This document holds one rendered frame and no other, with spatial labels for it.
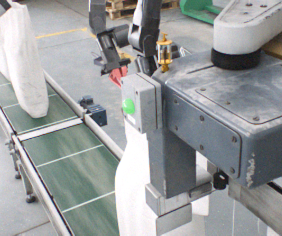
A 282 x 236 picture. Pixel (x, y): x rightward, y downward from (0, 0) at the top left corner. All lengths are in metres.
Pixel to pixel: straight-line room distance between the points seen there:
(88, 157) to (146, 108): 1.56
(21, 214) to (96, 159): 0.62
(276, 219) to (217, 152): 0.27
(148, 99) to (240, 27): 0.20
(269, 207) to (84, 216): 1.16
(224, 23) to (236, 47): 0.05
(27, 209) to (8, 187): 0.29
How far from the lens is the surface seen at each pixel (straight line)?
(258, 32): 0.76
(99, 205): 1.93
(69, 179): 2.12
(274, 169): 0.63
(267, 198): 0.85
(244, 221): 2.41
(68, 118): 2.69
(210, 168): 0.98
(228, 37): 0.74
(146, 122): 0.73
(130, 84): 0.72
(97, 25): 1.39
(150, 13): 1.08
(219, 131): 0.61
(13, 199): 2.72
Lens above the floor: 1.62
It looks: 28 degrees down
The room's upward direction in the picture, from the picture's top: 4 degrees counter-clockwise
